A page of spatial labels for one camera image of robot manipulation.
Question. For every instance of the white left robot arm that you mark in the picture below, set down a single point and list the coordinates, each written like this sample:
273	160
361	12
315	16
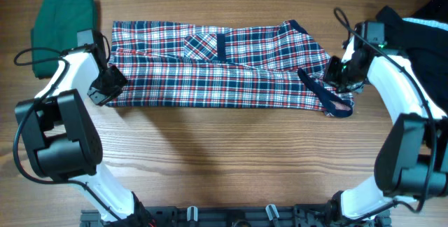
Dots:
56	142

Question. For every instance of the folded green cloth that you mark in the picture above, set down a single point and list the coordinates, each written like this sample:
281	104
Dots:
56	28

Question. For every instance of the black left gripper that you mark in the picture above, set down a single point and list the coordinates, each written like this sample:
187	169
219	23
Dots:
99	98

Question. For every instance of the black garment pile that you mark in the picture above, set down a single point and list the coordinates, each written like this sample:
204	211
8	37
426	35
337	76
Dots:
426	46

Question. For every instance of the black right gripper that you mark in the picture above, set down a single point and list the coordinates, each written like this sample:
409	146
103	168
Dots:
330	77

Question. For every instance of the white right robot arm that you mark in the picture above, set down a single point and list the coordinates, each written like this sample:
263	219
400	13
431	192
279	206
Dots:
411	166

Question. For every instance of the plaid red blue shirt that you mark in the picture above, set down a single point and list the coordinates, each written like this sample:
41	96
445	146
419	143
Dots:
185	65

